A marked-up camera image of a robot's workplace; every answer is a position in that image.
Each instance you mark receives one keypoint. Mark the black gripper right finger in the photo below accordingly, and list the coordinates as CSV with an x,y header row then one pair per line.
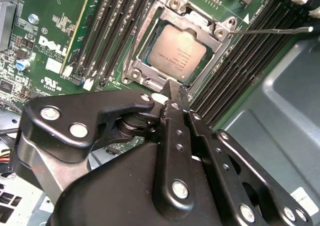
x,y
220,161

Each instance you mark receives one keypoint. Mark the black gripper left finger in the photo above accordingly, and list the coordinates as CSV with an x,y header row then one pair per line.
x,y
62,120

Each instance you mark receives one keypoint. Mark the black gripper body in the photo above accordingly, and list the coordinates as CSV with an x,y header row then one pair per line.
x,y
112,193

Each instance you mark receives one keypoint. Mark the silver CPU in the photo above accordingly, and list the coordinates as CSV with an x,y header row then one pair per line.
x,y
177,53

